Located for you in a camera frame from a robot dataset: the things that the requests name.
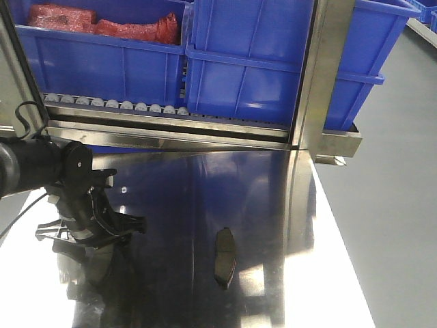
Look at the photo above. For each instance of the metal shelf with bins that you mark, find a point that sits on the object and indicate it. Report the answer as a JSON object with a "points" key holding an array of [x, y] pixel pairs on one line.
{"points": [[425, 24]]}

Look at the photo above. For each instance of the grey roller track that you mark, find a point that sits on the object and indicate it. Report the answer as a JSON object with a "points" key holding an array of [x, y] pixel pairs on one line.
{"points": [[100, 103]]}

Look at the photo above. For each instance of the left red bubble wrap bag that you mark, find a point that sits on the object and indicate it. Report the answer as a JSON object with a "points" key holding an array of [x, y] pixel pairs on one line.
{"points": [[62, 18]]}

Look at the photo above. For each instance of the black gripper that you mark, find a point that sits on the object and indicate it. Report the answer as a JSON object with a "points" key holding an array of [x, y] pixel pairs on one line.
{"points": [[86, 217]]}

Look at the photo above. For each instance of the lower right blue bin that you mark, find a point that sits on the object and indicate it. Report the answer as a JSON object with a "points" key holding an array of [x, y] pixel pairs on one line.
{"points": [[231, 86]]}

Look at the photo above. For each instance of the blue bin with red bags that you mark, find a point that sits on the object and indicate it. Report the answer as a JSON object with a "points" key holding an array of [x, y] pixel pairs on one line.
{"points": [[82, 64]]}

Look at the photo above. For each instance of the stainless steel rack frame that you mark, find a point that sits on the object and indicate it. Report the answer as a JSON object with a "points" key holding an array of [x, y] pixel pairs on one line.
{"points": [[23, 112]]}

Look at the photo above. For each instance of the dark brake pad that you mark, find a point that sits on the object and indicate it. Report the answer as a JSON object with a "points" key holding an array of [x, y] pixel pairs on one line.
{"points": [[225, 258], [98, 263]]}

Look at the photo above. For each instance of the upper stacked blue bin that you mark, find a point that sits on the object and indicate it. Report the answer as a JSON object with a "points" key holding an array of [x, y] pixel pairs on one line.
{"points": [[278, 30]]}

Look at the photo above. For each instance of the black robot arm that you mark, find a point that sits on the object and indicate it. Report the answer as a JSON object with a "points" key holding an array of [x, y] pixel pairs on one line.
{"points": [[30, 164]]}

